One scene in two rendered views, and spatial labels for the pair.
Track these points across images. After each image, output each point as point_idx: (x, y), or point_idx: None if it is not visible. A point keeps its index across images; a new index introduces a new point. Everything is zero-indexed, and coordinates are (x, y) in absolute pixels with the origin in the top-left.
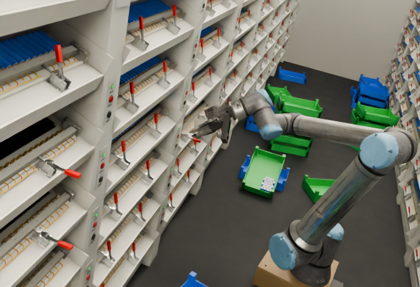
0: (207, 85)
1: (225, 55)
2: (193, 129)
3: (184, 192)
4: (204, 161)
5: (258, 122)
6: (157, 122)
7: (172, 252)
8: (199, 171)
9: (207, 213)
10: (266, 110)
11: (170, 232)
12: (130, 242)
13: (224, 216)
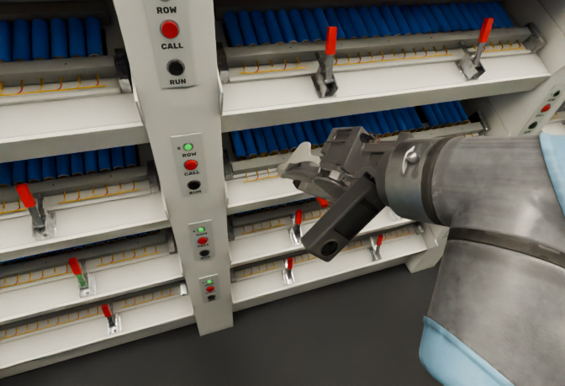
0: (459, 71)
1: None
2: (280, 166)
3: (352, 266)
4: (442, 233)
5: (435, 286)
6: (55, 96)
7: (256, 342)
8: (426, 244)
9: (393, 318)
10: (512, 262)
11: (297, 305)
12: (16, 315)
13: (419, 347)
